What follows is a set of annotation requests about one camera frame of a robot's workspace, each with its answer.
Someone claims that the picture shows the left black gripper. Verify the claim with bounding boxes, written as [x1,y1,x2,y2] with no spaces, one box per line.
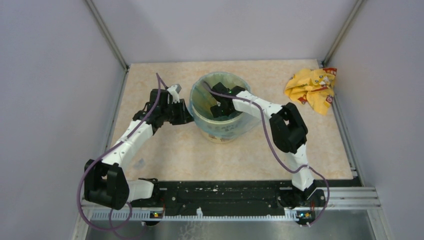
[161,98,194,125]

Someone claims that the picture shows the yellow crumpled snack bag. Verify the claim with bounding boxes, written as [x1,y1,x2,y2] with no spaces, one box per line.
[284,67,338,116]

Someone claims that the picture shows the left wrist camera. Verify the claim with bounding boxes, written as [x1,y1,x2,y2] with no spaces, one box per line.
[166,83,182,104]

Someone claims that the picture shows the white slotted cable duct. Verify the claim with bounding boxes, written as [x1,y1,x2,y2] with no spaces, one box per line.
[90,207,299,222]

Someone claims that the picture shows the right aluminium frame post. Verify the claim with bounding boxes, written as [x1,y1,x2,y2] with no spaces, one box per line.
[321,0,367,67]

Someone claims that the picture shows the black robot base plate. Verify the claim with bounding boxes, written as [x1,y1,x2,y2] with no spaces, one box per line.
[129,178,327,217]

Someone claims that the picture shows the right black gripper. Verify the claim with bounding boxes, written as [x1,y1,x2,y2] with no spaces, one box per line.
[211,103,243,130]

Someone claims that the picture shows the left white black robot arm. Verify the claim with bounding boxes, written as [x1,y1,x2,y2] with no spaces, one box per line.
[83,84,194,210]

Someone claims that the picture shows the left aluminium frame post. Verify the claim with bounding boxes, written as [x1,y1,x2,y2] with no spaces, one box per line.
[83,0,130,73]

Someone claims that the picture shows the aluminium frame post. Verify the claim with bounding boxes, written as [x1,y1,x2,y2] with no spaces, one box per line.
[83,0,130,73]
[321,0,367,67]

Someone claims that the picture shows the yellow capybara trash bin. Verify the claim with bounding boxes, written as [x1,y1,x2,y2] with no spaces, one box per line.
[191,72,249,145]

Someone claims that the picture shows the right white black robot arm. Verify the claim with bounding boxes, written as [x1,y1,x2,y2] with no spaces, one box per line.
[202,82,319,206]

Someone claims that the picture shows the blue plastic trash bag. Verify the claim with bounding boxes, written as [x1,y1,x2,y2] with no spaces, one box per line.
[188,71,263,141]

